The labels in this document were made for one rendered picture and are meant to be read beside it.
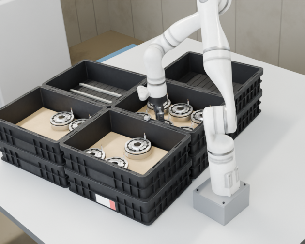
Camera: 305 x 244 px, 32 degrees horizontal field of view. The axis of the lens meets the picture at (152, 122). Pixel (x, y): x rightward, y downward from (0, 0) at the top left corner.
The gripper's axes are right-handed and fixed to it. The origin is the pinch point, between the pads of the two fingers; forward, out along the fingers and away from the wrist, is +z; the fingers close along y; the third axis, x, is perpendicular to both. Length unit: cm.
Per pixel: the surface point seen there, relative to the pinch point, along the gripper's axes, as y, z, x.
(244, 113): 6.5, 5.4, -37.7
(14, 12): 169, 6, 70
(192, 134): -21.6, -7.1, -9.2
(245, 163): -15.2, 15.2, -31.6
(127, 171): -38.7, -7.7, 17.1
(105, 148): -9.1, 2.3, 23.1
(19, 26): 170, 16, 69
